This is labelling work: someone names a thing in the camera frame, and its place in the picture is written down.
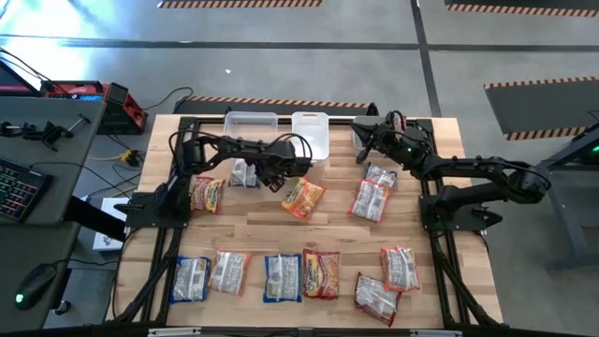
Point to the black round knob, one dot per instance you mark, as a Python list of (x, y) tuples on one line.
[(62, 307)]

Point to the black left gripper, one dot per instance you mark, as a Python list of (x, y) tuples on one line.
[(285, 159)]

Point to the grey side desk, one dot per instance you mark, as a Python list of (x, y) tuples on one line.
[(79, 178)]

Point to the silver aluminium bracket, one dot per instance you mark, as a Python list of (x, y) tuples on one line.
[(435, 333), (173, 332)]

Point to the white plastic bin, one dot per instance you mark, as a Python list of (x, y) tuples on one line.
[(311, 131)]

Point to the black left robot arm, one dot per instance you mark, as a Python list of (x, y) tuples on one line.
[(224, 147)]

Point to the red and black charger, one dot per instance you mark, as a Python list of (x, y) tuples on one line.
[(122, 110)]

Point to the black clamp tool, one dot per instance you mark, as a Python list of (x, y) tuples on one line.
[(51, 133)]

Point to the orange Maruchan noodle pack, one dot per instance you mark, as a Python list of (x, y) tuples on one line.
[(304, 199), (400, 269), (369, 201), (229, 273)]

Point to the red Maruchan noodle pack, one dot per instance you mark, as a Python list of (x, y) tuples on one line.
[(321, 274), (398, 122), (375, 299), (206, 194)]

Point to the dark metal stand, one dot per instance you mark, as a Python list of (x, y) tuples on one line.
[(566, 210)]

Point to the black hazard-striped floor mat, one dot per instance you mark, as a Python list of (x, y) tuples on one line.
[(524, 5), (238, 4), (281, 108), (538, 110)]

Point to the black computer mouse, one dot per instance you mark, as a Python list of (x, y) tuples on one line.
[(35, 285)]

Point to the black flat monitor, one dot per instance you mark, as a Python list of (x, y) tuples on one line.
[(14, 82)]

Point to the white cardboard box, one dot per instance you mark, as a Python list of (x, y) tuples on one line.
[(112, 206)]

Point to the yellow power plug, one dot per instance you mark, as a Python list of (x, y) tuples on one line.
[(125, 156)]

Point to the red tool case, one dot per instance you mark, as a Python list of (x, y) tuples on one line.
[(70, 90)]

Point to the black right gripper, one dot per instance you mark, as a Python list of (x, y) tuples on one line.
[(404, 147)]

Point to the clear plastic bin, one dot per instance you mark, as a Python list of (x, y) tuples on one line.
[(250, 122)]

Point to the pale grey plastic bin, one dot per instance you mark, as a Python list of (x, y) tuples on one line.
[(362, 128)]

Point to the black desk brace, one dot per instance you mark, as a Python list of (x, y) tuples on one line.
[(93, 219)]

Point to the backlit black keyboard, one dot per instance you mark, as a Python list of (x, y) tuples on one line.
[(18, 189)]

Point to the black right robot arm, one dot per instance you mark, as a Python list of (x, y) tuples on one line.
[(472, 166)]

